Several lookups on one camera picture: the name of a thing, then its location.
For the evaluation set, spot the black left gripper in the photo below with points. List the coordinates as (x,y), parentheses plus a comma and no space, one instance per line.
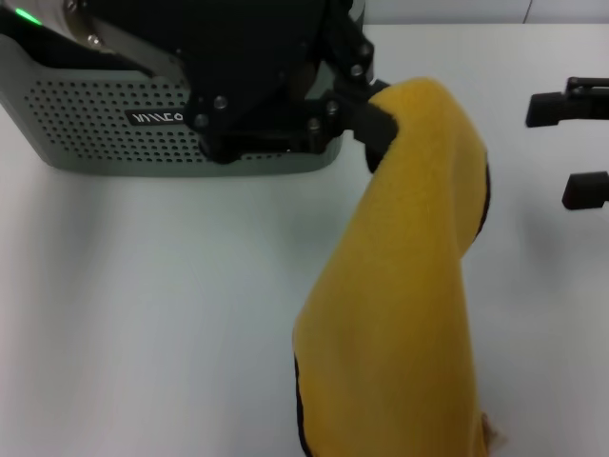
(247,57)

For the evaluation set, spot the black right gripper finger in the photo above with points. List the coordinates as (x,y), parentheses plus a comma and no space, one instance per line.
(571,107)
(587,190)

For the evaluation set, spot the yellow towel with black edge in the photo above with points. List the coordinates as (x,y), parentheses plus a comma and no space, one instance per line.
(404,285)

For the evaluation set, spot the grey-green perforated storage box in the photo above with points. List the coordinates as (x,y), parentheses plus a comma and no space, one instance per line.
(95,143)

